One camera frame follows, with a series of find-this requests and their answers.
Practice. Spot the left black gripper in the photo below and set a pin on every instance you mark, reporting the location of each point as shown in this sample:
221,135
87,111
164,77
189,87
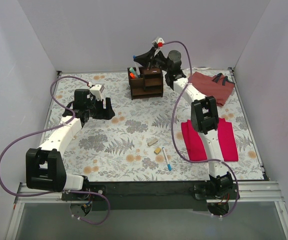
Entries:
100,113

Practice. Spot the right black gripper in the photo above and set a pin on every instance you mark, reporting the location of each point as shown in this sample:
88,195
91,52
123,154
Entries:
151,56

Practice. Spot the green highlighter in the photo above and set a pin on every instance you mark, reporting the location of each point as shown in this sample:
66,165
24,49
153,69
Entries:
131,69

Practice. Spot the orange black highlighter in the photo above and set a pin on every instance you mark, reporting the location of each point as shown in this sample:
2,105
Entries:
132,76

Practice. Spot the teal capped white pen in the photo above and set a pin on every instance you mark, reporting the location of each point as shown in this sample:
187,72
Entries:
138,73

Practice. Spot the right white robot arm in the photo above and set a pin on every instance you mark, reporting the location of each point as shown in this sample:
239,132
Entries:
204,117

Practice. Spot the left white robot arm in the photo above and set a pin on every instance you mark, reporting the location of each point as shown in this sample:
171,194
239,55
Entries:
44,165

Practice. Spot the brown wooden desk organizer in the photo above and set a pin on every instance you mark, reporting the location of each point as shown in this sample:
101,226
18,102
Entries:
149,85

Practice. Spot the floral table mat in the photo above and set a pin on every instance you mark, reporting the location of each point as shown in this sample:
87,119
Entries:
117,150

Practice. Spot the beige eraser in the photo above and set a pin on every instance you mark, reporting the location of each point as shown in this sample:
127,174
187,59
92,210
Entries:
152,142

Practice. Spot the tan small eraser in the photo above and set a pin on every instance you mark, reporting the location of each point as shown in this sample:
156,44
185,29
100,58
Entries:
157,150

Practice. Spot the terracotta folded shirt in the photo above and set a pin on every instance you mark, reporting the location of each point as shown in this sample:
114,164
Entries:
219,86

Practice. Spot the blue tipped white pen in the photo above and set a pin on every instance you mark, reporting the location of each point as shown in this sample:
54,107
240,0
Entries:
166,159

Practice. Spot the crimson folded cloth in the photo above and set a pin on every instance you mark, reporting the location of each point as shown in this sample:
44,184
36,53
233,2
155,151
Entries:
195,147

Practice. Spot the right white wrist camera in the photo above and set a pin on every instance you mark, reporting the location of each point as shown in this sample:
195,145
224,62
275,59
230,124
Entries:
157,43

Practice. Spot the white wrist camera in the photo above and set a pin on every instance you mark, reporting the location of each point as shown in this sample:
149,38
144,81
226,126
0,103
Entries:
97,91
157,43

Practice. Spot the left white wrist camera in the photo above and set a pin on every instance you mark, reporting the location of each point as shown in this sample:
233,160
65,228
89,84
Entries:
97,91

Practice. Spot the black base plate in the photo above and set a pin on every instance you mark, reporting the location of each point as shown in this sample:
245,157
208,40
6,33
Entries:
161,195

